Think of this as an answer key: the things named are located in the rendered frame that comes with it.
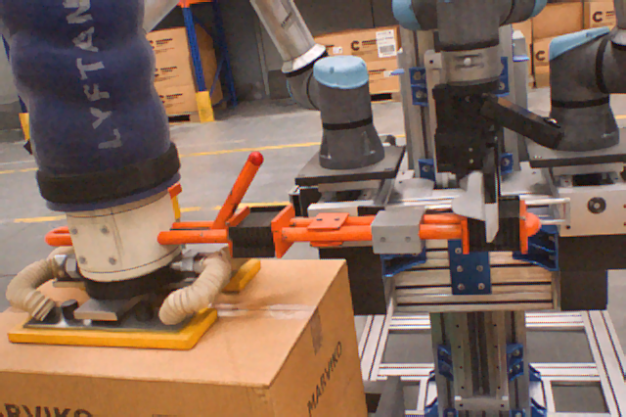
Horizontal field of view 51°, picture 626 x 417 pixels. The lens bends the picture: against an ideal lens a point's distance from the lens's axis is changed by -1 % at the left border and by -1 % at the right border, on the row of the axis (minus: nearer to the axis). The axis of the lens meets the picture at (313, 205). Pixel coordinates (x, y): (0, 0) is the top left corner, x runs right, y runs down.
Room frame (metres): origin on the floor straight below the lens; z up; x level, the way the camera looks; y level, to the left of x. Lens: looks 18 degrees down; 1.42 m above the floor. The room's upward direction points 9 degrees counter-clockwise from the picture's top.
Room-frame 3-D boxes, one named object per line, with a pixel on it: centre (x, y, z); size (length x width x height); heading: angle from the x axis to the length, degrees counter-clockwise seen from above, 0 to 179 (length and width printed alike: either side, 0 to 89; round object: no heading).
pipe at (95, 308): (1.06, 0.32, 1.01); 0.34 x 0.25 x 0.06; 70
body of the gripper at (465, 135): (0.87, -0.22, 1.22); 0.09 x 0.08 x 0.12; 70
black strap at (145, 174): (1.06, 0.32, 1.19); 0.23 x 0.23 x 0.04
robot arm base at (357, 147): (1.48, -0.10, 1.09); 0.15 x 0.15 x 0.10
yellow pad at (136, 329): (0.97, 0.35, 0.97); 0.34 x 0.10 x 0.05; 70
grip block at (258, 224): (0.97, 0.08, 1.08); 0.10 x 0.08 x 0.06; 160
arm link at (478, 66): (0.86, -0.23, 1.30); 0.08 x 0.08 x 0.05
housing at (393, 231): (0.90, -0.12, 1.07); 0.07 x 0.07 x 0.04; 70
